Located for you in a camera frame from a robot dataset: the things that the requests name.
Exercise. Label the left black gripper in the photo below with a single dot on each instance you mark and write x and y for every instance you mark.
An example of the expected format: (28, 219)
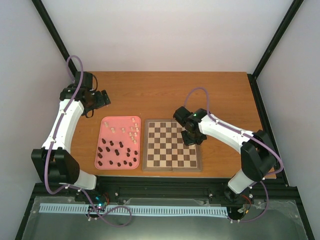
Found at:
(101, 101)

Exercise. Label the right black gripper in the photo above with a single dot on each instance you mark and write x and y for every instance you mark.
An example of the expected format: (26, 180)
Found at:
(187, 141)

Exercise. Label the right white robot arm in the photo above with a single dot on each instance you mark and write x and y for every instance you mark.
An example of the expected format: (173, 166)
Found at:
(257, 154)

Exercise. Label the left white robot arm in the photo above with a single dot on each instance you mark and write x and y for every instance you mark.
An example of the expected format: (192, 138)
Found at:
(62, 140)

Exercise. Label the wooden chess board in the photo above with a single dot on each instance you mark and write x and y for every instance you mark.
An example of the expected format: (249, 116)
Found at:
(164, 149)

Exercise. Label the pink plastic tray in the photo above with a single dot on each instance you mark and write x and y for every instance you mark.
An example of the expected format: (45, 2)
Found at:
(118, 122)

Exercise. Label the transparent plastic sheet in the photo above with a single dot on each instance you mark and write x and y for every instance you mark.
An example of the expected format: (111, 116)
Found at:
(280, 222)

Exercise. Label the black aluminium frame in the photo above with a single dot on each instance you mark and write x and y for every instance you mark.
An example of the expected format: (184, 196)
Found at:
(169, 187)

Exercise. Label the light blue cable duct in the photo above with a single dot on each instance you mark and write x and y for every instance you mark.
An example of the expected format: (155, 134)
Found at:
(136, 210)

